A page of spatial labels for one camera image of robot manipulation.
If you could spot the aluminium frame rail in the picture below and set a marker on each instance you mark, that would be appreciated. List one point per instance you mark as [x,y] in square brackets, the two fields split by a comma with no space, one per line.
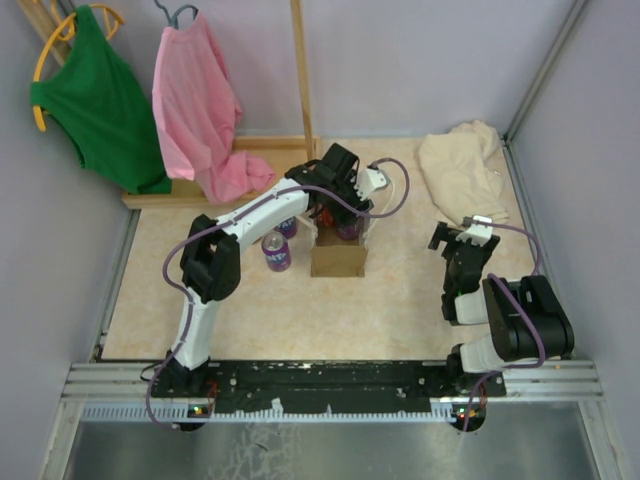
[555,381]

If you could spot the cream folded cloth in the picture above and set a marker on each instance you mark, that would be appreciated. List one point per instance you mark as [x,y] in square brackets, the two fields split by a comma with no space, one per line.
[454,167]

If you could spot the green tank top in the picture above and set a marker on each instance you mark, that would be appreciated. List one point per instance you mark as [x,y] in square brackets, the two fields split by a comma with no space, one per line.
[94,96]

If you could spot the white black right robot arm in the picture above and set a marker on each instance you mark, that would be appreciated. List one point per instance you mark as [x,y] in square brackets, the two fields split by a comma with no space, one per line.
[527,324]

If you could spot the yellow clothes hanger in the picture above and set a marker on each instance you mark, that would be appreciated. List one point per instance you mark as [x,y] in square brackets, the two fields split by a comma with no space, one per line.
[66,30]

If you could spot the grey clothes hanger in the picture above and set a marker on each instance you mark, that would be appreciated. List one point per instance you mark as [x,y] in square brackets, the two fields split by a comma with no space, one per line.
[172,18]

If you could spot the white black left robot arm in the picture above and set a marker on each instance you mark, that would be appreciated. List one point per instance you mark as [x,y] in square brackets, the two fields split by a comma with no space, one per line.
[211,258]

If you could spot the pink shirt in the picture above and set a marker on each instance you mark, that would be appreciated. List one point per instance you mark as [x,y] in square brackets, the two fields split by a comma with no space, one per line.
[196,113]

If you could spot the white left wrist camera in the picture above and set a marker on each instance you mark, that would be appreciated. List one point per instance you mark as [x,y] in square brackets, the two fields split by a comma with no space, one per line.
[370,180]

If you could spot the red soda can in bag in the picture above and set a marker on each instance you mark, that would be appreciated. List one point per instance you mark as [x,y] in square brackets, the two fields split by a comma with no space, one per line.
[325,219]

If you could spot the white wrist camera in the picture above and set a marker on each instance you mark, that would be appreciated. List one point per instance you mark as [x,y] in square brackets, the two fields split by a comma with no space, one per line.
[370,180]
[478,230]

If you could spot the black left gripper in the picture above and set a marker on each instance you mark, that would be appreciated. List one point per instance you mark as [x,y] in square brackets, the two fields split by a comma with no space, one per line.
[366,205]

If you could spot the purple soda can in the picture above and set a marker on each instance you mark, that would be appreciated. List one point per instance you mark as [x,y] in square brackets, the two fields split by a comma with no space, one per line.
[348,232]
[288,228]
[276,251]

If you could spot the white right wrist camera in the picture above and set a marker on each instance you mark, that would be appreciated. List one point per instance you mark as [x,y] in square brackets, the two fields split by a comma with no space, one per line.
[478,230]

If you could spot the brown canvas bag white handles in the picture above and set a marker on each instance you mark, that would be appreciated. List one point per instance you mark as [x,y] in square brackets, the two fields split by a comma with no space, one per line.
[332,257]

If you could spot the wooden clothes rack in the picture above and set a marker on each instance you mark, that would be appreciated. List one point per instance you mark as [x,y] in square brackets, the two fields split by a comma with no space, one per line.
[264,46]

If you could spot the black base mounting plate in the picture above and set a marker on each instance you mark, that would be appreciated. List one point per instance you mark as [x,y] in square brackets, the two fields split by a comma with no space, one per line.
[305,387]

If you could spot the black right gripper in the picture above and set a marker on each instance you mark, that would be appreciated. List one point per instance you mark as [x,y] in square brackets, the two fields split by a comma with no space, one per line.
[447,234]

